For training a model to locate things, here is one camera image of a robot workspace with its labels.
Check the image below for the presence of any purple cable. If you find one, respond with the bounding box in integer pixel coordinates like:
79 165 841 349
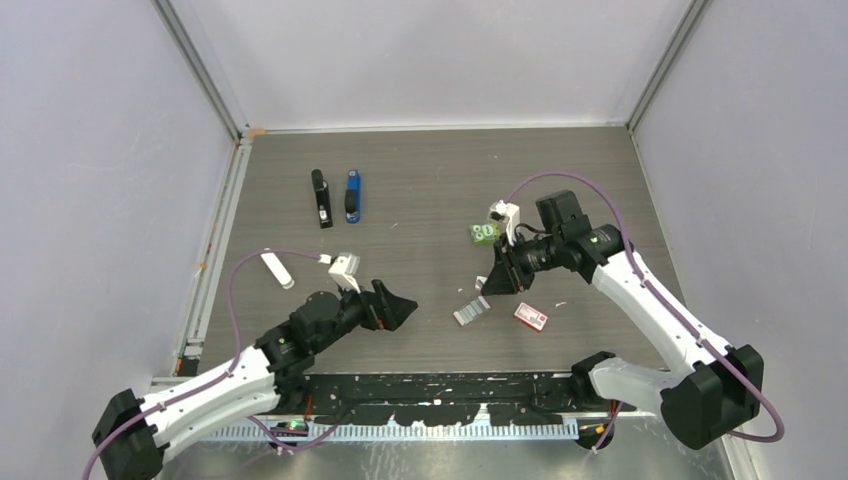
80 248 352 480
504 172 786 452

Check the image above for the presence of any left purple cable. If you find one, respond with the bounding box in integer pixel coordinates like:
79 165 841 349
80 248 352 480

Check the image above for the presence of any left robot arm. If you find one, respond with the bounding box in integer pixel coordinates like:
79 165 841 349
92 279 418 479

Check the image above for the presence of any blue stapler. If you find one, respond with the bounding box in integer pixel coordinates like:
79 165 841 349
344 169 362 224

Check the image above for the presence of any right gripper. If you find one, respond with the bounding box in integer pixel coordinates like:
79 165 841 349
482 230 563 296

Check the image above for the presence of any red staple box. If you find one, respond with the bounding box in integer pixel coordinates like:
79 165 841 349
513 302 548 332

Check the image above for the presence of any white stapler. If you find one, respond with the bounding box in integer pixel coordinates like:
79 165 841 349
260 249 295 290

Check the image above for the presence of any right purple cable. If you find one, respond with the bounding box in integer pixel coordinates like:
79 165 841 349
504 172 786 452

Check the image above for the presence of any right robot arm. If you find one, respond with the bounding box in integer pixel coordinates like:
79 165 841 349
481 190 764 449

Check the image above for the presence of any black stapler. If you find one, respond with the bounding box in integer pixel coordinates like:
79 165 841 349
311 169 333 229

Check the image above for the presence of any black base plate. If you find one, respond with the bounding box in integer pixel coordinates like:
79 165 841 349
272 372 610 427

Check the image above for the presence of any slotted cable duct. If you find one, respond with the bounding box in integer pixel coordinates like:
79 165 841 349
202 418 579 442

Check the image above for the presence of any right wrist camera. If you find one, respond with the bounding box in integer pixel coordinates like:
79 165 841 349
488 200 520 246

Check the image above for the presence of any staple tray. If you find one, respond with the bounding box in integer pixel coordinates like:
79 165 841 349
453 296 491 326

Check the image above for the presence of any green owl eraser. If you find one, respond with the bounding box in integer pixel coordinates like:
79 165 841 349
469 223 501 245

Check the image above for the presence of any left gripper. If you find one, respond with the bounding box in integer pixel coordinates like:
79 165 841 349
311 275 415 353

